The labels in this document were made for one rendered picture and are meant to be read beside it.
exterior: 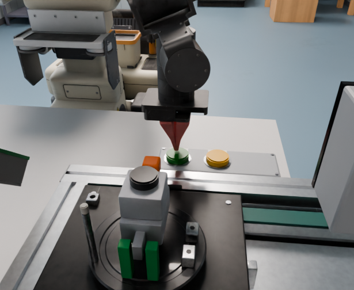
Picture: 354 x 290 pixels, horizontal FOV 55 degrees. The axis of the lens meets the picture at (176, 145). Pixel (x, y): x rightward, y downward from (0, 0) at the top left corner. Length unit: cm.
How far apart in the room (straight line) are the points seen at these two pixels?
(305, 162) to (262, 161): 175
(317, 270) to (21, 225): 49
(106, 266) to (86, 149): 46
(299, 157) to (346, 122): 219
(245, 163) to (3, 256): 43
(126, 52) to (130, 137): 60
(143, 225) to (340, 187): 21
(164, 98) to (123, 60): 90
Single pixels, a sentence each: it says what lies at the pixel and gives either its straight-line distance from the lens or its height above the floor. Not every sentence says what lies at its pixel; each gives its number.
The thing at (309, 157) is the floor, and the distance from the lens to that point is 241.
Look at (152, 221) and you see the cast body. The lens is 35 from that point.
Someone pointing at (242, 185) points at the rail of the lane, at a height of 96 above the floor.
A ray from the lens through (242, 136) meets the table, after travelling 86.
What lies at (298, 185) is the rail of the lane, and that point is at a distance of 57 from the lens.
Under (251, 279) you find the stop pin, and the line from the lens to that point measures 45.
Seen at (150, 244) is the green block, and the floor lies 104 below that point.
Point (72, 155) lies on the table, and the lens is 81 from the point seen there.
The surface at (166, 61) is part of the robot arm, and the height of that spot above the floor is 117.
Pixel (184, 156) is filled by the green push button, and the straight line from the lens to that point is 58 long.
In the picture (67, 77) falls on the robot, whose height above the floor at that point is 89.
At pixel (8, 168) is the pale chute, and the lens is 52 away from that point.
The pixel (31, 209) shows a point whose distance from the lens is 70.
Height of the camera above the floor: 131
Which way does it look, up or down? 34 degrees down
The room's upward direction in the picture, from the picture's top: straight up
